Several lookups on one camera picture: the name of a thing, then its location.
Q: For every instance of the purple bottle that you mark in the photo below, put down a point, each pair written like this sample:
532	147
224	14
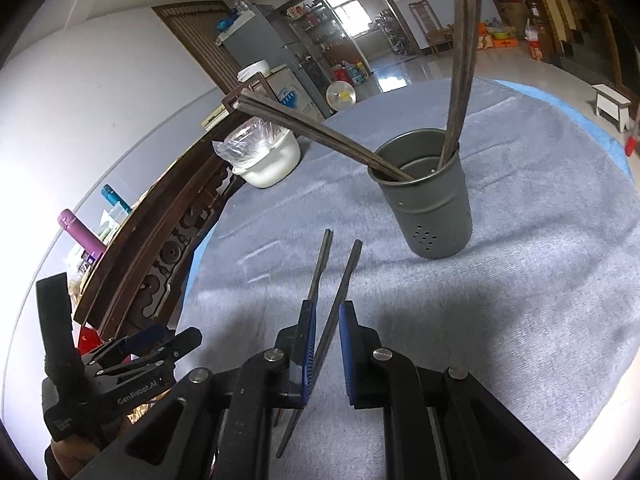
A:
82	235

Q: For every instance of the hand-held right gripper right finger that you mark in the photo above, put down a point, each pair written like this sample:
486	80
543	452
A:
347	355

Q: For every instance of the glass display cabinet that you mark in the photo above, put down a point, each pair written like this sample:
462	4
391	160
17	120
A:
320	35

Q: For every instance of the carved dark wooden chair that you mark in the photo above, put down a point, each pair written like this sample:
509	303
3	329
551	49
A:
150	240

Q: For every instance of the brown wooden door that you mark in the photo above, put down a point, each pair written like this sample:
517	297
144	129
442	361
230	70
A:
195	40

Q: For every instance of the white bowl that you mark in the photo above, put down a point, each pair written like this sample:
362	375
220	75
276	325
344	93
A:
275	165

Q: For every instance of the grey refrigerator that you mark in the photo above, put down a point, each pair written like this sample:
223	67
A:
255	40

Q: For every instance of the clear plastic bag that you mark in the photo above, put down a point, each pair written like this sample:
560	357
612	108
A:
245	142

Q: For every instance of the white round fan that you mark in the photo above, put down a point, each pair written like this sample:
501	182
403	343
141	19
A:
342	94

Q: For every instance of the teal bottle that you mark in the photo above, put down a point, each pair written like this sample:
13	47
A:
116	199

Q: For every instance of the person's left hand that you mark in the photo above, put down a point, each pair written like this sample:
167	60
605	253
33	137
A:
75	460

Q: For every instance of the white basin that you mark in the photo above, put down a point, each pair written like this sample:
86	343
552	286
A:
254	71

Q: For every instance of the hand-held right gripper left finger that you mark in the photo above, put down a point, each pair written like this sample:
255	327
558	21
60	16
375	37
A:
306	355

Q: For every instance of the grey table cloth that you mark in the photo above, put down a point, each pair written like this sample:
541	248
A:
525	310

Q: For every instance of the dark wooden chopstick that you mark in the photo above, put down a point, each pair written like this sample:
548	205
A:
345	285
320	265
300	136
457	60
470	50
310	130

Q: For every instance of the orange boxes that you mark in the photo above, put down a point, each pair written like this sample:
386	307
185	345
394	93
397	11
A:
500	37

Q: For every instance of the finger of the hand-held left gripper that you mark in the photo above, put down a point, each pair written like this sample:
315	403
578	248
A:
145	336
175	345

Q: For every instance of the wooden cabinet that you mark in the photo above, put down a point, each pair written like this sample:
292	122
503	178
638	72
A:
575	25

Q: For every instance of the grey metal utensil holder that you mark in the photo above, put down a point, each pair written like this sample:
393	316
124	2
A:
430	220

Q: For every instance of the white stool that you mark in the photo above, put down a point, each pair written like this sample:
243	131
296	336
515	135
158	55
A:
612	102

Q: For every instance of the red plastic object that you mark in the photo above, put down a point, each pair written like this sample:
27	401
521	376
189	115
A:
631	142

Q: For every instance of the white chest freezer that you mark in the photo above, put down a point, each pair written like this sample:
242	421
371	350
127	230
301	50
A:
295	92

